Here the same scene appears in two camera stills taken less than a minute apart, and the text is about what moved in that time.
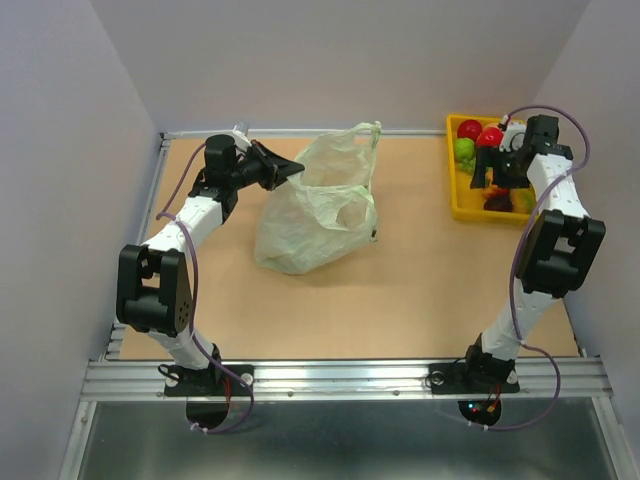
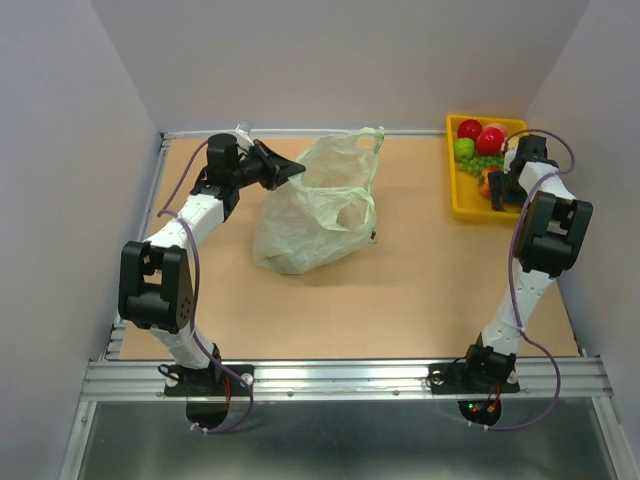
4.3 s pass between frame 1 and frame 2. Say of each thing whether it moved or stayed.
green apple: stayed
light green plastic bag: stayed
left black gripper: stayed
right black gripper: moved
